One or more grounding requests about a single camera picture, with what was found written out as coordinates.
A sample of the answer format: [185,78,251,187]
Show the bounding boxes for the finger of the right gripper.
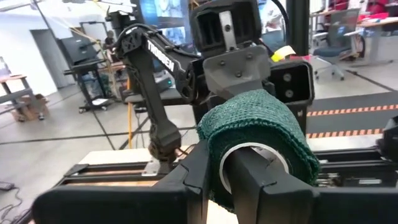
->
[202,45,271,100]

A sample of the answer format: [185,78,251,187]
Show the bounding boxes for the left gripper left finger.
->
[32,139,212,224]

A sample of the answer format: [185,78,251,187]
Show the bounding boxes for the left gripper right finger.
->
[224,146,398,224]

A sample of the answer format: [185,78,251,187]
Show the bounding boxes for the green elastic bandage roll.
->
[196,89,320,214]

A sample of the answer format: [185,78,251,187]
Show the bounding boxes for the lit computer screen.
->
[139,0,191,46]

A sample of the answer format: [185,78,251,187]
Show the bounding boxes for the person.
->
[104,30,116,53]

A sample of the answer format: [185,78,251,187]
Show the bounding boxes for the grey office chair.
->
[312,8,363,81]

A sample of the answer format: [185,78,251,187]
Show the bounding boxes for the black orange striped floor mat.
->
[306,91,398,139]

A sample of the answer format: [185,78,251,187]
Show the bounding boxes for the black monitor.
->
[57,35,113,113]

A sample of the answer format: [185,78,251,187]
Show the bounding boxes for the wooden background table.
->
[0,73,50,123]

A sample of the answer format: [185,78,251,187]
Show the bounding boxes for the black aluminium table frame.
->
[62,144,398,189]

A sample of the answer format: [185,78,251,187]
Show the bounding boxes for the yellow cable tag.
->
[270,45,296,62]

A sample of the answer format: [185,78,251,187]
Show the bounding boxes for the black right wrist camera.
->
[269,60,315,106]

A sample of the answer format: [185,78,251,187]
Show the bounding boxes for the black vertical frame post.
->
[285,0,311,57]

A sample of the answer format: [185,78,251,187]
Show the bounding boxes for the long yellow cable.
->
[70,26,135,149]

